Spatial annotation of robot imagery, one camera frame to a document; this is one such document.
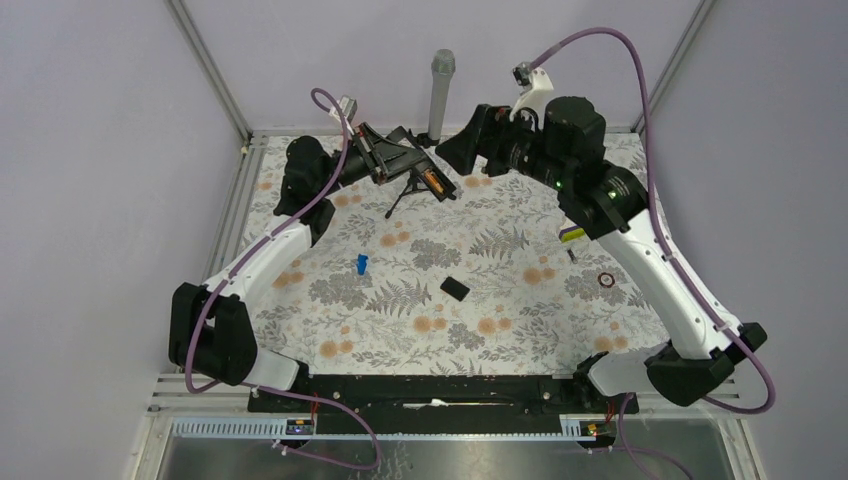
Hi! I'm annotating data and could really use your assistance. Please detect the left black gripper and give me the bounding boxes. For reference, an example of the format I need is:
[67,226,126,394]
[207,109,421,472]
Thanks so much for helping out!
[316,122,426,197]

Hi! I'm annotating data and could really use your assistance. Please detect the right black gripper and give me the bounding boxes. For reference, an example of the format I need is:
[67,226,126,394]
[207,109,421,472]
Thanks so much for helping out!
[433,104,569,191]

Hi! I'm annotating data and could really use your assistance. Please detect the black remote control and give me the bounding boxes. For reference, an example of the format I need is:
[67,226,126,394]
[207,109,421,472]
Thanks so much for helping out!
[411,157,457,202]

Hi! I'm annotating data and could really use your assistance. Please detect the black battery cover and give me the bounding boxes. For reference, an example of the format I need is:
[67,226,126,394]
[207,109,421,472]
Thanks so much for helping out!
[440,276,470,302]

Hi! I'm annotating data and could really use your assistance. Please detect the orange battery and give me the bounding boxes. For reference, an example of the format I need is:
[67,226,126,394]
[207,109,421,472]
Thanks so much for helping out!
[423,170,443,194]

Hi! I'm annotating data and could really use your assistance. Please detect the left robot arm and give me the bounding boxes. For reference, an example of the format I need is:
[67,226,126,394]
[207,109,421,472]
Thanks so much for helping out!
[168,123,436,411]

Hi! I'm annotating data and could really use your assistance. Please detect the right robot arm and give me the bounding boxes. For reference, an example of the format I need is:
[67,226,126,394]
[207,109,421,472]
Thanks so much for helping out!
[436,96,767,412]

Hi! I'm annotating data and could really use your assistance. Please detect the black microphone tripod stand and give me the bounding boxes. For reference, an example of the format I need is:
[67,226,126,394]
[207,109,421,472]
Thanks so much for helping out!
[384,170,428,219]

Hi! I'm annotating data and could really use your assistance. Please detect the grey microphone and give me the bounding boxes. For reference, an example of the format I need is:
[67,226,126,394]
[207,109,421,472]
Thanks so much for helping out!
[427,49,456,143]

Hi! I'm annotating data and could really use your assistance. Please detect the blue plastic block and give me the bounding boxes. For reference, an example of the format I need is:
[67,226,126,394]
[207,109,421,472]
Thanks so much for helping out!
[356,254,369,276]

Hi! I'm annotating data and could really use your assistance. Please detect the yellow purple sponge block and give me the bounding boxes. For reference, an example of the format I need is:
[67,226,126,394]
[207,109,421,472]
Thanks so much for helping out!
[559,226,586,243]

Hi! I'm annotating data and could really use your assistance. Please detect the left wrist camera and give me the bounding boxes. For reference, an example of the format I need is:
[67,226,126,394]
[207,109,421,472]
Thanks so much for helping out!
[333,95,358,127]

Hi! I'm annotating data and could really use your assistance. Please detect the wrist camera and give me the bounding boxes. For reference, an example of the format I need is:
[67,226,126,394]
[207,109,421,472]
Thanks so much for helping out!
[509,62,554,120]
[333,95,358,127]

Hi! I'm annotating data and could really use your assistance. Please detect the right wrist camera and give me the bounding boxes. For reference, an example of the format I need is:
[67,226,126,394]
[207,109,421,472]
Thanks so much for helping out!
[509,62,554,120]

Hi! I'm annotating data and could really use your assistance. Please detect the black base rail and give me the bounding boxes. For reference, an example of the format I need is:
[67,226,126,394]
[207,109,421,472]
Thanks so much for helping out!
[247,374,639,435]

